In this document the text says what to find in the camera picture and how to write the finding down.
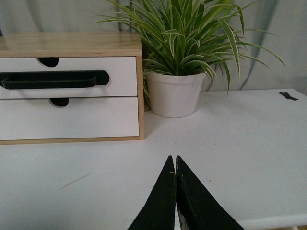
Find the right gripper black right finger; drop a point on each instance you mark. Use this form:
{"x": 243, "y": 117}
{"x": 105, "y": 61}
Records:
{"x": 197, "y": 208}

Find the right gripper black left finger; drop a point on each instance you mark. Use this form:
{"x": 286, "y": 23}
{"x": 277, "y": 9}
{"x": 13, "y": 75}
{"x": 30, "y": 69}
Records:
{"x": 158, "y": 212}

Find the white drawer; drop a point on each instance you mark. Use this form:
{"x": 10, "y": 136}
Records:
{"x": 95, "y": 117}
{"x": 121, "y": 71}

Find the wooden drawer cabinet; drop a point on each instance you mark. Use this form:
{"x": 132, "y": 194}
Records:
{"x": 49, "y": 47}

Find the white plant pot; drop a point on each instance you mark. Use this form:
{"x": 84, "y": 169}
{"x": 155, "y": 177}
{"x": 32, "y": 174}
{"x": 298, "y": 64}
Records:
{"x": 174, "y": 96}

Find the black tape piece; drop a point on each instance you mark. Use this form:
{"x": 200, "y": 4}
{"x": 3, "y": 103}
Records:
{"x": 286, "y": 95}

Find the green striped spider plant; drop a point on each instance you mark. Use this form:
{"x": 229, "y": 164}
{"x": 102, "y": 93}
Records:
{"x": 185, "y": 37}

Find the grey fabric curtain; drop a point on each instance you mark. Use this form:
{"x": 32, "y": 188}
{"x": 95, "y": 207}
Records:
{"x": 279, "y": 26}

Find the black drawer handle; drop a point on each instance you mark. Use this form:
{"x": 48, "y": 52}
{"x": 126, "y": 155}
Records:
{"x": 53, "y": 79}

